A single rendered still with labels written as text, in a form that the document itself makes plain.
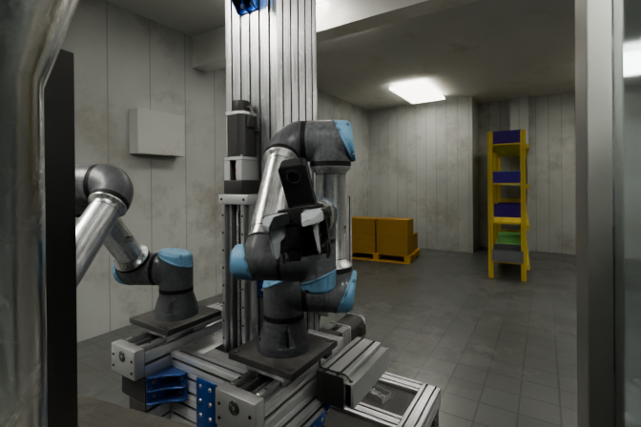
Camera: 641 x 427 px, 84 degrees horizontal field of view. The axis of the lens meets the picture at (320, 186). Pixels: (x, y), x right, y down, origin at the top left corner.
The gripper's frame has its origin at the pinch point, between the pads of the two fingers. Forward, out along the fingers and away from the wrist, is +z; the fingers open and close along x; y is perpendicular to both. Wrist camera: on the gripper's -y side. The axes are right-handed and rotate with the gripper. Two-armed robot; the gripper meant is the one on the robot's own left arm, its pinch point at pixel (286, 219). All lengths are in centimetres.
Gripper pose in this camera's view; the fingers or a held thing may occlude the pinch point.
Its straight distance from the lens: 44.6
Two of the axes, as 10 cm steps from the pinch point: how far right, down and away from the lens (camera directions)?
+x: -9.8, 1.4, 1.1
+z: -1.1, 0.1, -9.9
